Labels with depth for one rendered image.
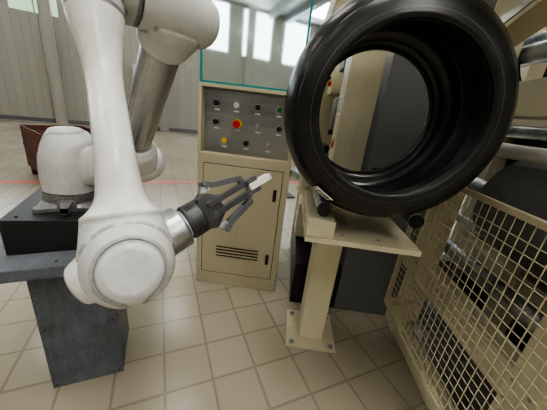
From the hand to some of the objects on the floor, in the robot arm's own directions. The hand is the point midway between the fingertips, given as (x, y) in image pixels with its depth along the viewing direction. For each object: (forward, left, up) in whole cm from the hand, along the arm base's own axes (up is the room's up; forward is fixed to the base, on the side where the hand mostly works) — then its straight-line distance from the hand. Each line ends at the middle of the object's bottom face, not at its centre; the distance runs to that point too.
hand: (257, 181), depth 64 cm
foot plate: (+63, +28, -96) cm, 118 cm away
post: (+63, +28, -96) cm, 118 cm away
